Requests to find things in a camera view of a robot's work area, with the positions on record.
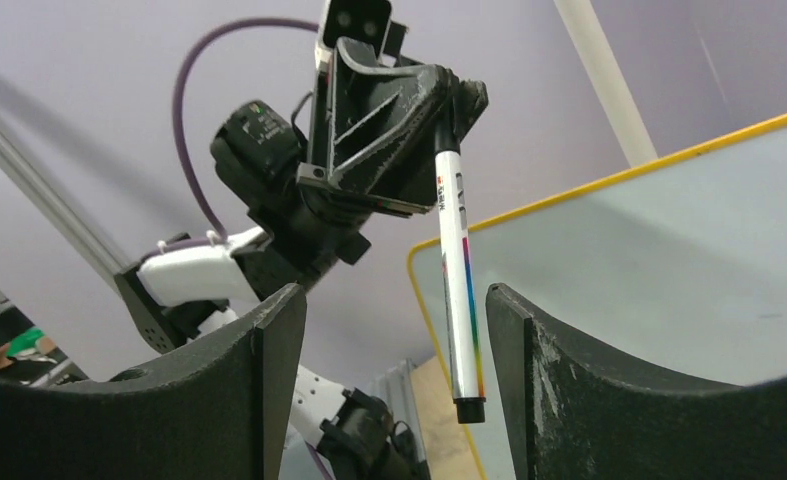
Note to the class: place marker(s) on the white PVC pipe frame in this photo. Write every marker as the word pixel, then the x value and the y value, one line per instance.
pixel 610 86

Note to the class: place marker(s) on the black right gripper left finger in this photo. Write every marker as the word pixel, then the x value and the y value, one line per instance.
pixel 216 408

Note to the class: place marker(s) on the black whiteboard marker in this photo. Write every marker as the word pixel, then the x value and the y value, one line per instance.
pixel 465 359

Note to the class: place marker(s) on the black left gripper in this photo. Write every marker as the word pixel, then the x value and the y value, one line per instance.
pixel 371 155

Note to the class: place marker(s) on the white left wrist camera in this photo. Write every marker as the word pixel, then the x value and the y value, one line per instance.
pixel 367 21

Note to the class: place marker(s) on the aluminium rail right edge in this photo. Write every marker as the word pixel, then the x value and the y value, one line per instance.
pixel 54 201

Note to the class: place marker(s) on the yellow framed whiteboard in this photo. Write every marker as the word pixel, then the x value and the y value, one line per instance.
pixel 681 262

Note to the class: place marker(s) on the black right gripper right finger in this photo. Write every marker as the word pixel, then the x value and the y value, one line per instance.
pixel 575 407

